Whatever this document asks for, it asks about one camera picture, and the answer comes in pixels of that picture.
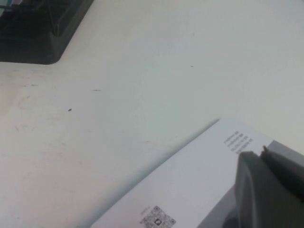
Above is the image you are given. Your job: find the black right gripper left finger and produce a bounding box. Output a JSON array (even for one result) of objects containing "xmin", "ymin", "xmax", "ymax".
[{"xmin": 234, "ymin": 150, "xmax": 304, "ymax": 228}]

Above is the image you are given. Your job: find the white box with QR code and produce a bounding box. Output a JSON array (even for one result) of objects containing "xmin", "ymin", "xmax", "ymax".
[{"xmin": 90, "ymin": 117, "xmax": 304, "ymax": 228}]

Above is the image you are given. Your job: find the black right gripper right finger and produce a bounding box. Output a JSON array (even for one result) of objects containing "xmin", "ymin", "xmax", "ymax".
[{"xmin": 259, "ymin": 144, "xmax": 304, "ymax": 202}]

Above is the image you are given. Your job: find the black plastic drip tray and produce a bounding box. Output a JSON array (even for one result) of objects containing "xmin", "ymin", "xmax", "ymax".
[{"xmin": 0, "ymin": 0, "xmax": 95, "ymax": 65}]

